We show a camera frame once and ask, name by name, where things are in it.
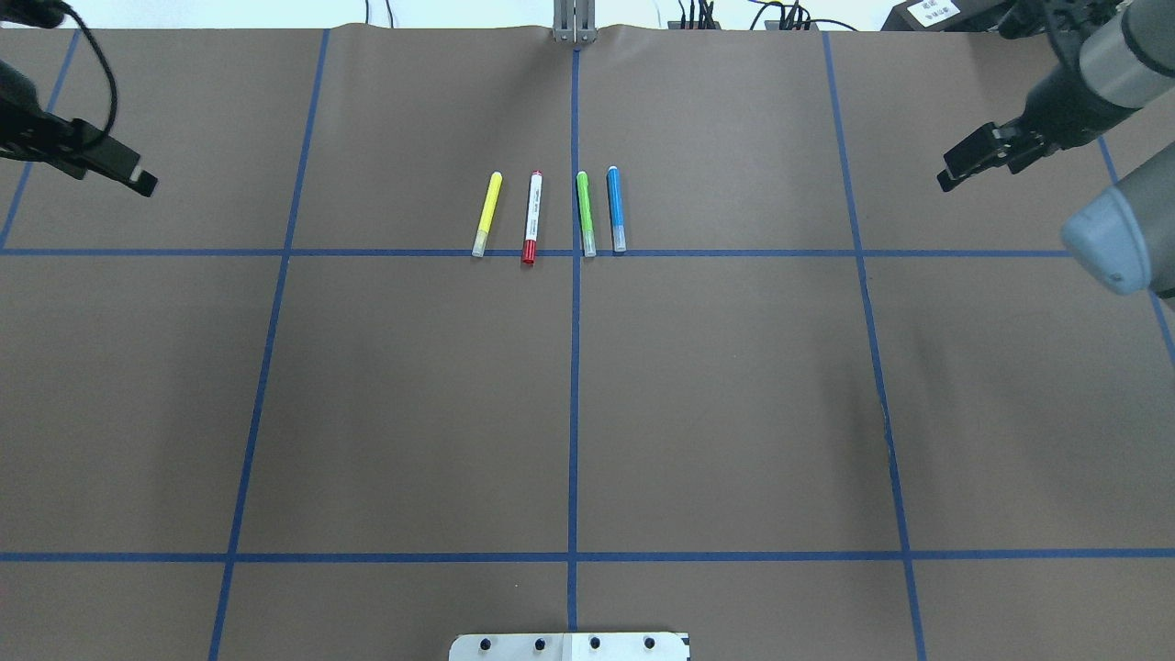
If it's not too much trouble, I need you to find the black box with label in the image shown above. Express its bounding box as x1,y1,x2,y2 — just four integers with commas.
880,0,1015,33

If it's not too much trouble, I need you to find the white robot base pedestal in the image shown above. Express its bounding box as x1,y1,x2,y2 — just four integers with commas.
448,632,692,660

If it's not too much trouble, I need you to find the black wrist cable left arm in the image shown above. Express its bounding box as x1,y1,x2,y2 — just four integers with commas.
55,0,120,134

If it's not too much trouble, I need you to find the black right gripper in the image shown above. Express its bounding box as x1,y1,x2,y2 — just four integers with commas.
936,119,1058,193

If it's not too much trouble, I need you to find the yellow marker pen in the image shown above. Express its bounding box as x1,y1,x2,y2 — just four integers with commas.
471,171,504,259

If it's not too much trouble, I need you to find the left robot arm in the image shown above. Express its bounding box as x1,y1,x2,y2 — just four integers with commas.
1,1,157,197

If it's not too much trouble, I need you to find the aluminium frame post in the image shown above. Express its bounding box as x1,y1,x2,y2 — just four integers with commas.
551,0,599,47

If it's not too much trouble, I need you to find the green marker pen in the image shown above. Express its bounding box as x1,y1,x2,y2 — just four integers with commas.
575,171,597,258

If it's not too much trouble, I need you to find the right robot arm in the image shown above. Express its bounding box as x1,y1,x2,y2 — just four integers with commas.
936,1,1174,305

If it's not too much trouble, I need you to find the red and white marker pen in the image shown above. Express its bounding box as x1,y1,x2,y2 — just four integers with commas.
521,171,544,267

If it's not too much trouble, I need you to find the blue marker pen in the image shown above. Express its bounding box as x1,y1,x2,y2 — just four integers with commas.
606,164,627,255

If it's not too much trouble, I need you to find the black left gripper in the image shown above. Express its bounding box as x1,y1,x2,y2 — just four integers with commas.
1,112,157,197

